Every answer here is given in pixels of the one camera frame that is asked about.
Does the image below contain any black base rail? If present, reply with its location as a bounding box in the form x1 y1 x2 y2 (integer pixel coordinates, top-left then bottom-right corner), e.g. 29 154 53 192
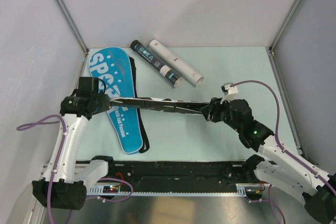
105 161 260 192

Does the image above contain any white shuttlecock tube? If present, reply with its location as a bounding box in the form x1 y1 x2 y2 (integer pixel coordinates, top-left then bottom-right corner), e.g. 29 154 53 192
149 39 204 87

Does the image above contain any grey cable duct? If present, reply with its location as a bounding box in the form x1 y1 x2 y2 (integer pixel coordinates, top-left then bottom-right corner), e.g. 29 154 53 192
87 184 246 197

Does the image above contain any black shuttlecock tube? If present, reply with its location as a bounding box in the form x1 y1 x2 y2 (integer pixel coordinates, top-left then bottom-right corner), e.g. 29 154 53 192
130 40 183 88

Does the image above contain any black racket bag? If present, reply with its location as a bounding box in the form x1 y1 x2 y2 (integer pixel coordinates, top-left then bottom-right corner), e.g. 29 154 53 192
110 97 208 114

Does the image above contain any blue racket bag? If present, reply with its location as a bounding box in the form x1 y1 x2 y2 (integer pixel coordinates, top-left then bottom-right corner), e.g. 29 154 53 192
88 47 150 154

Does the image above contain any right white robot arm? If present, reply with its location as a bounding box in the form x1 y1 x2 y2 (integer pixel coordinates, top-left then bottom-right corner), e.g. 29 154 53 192
200 98 335 223

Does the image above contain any left aluminium frame post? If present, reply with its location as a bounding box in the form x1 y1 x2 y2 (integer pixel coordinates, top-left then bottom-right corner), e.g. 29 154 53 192
54 0 88 55

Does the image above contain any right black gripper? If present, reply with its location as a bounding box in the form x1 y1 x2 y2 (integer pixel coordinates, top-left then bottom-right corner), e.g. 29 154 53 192
199 95 242 132

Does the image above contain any aluminium frame post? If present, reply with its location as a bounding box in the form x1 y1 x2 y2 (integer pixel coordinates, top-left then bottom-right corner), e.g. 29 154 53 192
54 0 88 55
268 0 304 56

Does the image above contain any right aluminium frame post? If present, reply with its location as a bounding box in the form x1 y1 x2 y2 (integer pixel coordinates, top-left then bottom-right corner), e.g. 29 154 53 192
268 0 304 56

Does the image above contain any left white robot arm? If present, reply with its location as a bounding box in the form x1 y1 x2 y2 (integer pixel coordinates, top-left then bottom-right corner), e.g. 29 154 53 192
32 77 117 210

